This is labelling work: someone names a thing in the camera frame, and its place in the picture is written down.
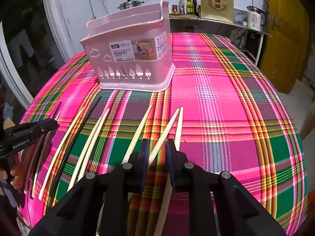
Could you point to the green label oil bottle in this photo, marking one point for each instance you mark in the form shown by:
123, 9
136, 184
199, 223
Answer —
189, 7

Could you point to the yellow wooden door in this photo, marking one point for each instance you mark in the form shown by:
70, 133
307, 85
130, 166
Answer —
287, 44

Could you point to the steel steamer pot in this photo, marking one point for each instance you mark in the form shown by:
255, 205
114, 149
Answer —
130, 4

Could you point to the black chopstick long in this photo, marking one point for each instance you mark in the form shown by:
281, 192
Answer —
55, 183

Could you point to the pink plastic utensil basket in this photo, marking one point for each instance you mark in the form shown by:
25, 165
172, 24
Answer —
131, 49

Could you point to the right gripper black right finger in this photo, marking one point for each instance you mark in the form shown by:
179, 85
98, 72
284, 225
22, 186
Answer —
192, 179

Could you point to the gold square box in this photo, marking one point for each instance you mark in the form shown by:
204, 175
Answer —
221, 10

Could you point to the red lid jar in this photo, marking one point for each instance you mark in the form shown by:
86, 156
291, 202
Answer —
174, 9

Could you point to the metal counter shelf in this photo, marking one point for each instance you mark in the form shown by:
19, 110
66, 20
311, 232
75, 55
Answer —
251, 40

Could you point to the dark sauce bottle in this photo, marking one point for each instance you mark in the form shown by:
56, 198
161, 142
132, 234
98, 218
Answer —
195, 12

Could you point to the pink plaid tablecloth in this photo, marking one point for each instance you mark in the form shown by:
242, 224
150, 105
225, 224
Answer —
233, 120

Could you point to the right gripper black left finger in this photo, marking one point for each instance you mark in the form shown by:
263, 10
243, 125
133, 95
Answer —
126, 178

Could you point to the white electric kettle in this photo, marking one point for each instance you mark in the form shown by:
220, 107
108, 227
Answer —
256, 18

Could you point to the clear plastic bottle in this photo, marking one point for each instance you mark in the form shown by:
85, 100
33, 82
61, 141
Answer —
181, 7

